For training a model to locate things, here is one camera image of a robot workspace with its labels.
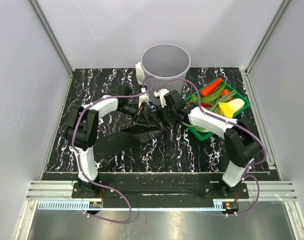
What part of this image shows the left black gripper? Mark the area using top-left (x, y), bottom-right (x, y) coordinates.
top-left (118, 101), bottom-right (150, 127)

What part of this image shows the black plastic trash bag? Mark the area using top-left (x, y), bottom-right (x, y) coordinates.
top-left (93, 105), bottom-right (169, 162)

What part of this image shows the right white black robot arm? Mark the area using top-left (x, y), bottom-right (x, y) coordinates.
top-left (154, 88), bottom-right (264, 198)

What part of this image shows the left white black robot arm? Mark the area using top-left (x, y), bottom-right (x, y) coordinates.
top-left (64, 86), bottom-right (150, 198)

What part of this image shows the grey plastic trash bin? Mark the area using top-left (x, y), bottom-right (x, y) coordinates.
top-left (140, 43), bottom-right (191, 106)

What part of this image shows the green toy bean bundle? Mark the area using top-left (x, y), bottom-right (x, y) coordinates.
top-left (182, 122), bottom-right (210, 133)

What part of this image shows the white crumpled paper towel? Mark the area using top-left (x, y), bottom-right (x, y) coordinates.
top-left (135, 61), bottom-right (145, 85)

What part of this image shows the red toy chili pepper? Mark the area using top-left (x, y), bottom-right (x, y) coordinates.
top-left (201, 103), bottom-right (212, 108)

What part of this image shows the green toy leaf vegetable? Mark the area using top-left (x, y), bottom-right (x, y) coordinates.
top-left (201, 83), bottom-right (226, 105)

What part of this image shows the orange toy carrot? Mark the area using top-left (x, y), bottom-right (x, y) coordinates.
top-left (199, 78), bottom-right (222, 97)

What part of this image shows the green plastic vegetable basket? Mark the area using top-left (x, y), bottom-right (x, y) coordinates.
top-left (182, 78), bottom-right (251, 142)

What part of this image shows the small orange toy tomato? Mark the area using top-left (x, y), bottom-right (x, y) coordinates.
top-left (220, 88), bottom-right (231, 98)

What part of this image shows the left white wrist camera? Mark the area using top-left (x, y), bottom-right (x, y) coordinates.
top-left (138, 87), bottom-right (150, 105)

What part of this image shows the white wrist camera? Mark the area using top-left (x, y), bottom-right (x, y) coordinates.
top-left (138, 87), bottom-right (150, 105)
top-left (153, 88), bottom-right (169, 108)

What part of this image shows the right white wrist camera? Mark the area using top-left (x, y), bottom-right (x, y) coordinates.
top-left (153, 88), bottom-right (169, 108)

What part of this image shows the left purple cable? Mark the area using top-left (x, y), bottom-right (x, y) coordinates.
top-left (71, 76), bottom-right (158, 224)

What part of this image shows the purple cable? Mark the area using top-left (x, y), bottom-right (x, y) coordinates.
top-left (156, 79), bottom-right (268, 217)
top-left (71, 76), bottom-right (158, 224)

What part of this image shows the aluminium frame rail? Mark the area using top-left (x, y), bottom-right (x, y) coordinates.
top-left (26, 0), bottom-right (74, 76)

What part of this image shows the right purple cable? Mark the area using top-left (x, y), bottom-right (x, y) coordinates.
top-left (156, 79), bottom-right (268, 217)

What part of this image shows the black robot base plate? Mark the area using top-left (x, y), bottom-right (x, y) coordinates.
top-left (71, 173), bottom-right (249, 211)

